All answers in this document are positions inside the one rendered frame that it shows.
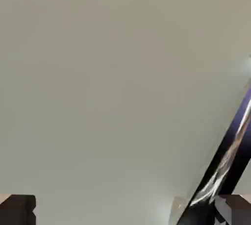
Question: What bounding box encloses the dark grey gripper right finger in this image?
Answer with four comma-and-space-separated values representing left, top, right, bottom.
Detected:
214, 193, 251, 225

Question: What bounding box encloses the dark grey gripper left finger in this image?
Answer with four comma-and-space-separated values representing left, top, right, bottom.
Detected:
0, 193, 37, 225

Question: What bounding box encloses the grey-beige cabinet door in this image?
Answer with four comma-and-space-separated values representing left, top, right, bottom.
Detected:
0, 0, 251, 225

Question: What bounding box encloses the dark shiny curved metal handle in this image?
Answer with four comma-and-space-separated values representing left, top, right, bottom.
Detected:
177, 85, 251, 225

